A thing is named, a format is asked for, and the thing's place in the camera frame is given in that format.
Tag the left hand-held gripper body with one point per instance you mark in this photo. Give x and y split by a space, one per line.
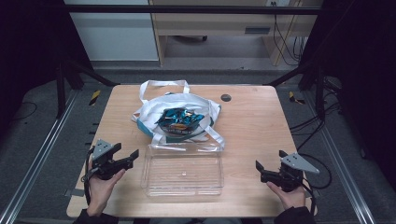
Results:
104 161

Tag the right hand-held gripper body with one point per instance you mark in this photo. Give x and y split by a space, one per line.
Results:
288 172

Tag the white tote bag teal trim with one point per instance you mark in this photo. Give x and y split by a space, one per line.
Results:
149 113

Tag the clear plastic box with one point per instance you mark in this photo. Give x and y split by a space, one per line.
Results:
183 174

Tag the blue snack packet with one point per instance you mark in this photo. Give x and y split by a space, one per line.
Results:
180 119

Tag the person's right hand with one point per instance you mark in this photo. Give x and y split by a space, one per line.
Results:
289 197

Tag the person's left hand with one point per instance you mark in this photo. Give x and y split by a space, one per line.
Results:
101 189

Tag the yellow black floor tape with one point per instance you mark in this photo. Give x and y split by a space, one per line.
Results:
294 98
95 97

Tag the black metal stand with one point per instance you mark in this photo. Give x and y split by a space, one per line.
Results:
317 87
62 87

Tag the white cabinet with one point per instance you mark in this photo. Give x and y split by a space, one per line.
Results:
115 34

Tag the light wooden desk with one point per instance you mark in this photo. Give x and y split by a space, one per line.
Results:
214 21

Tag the silver floor rail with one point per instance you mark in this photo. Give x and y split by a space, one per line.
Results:
34 168
342 174

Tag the black horizontal frame bar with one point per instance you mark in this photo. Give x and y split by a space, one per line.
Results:
193 9

